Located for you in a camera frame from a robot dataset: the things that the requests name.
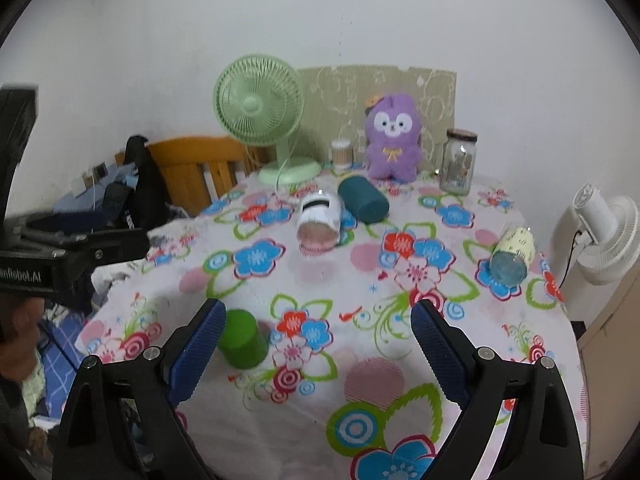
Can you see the green cup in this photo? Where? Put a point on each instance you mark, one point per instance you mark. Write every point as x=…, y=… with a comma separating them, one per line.
x=242, y=340

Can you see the wall socket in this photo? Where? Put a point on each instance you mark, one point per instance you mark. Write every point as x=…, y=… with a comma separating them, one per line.
x=97, y=172

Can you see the purple plush toy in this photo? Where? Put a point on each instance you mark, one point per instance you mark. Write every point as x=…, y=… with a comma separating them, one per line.
x=395, y=125

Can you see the beige cabinet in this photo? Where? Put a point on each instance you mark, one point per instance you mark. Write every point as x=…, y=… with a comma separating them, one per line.
x=615, y=360

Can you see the blue clothes pile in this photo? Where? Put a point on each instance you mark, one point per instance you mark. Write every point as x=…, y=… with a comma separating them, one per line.
x=75, y=202

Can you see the floral tablecloth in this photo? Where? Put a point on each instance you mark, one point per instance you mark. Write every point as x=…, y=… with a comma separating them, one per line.
x=320, y=290

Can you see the wooden chair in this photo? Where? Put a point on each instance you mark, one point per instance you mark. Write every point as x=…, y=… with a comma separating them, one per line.
x=190, y=165

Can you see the black bag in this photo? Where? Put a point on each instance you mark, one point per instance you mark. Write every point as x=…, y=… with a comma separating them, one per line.
x=142, y=180

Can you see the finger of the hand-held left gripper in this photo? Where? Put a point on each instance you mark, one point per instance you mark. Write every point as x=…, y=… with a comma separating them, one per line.
x=117, y=245

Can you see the blue checkered cloth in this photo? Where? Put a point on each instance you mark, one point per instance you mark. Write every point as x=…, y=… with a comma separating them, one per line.
x=55, y=355

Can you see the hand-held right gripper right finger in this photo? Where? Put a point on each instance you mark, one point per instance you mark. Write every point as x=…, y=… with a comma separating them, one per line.
x=440, y=355

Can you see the person's left hand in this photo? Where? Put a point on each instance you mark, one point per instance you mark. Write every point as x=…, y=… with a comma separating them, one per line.
x=17, y=340

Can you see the white cup with black stripe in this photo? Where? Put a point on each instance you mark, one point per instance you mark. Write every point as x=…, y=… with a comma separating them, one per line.
x=320, y=215

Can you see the green desk fan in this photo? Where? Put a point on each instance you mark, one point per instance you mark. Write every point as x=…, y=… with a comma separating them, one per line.
x=250, y=105

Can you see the cotton swab container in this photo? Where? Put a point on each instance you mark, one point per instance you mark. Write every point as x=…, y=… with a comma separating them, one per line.
x=342, y=155

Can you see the glass jar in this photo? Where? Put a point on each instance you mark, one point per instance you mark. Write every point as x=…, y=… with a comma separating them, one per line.
x=457, y=165

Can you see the clear bottle yellow label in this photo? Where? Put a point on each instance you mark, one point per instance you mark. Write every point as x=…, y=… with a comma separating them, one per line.
x=515, y=245

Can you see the white standing fan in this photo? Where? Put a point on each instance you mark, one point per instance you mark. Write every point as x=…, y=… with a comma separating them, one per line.
x=600, y=220

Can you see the beige patterned wall panel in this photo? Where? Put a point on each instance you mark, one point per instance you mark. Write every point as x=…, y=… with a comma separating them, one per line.
x=340, y=95

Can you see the teal cup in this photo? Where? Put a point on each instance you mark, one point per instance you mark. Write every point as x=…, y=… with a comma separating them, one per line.
x=362, y=200

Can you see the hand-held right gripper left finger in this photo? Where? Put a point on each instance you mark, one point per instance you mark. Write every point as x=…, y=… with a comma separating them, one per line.
x=197, y=350

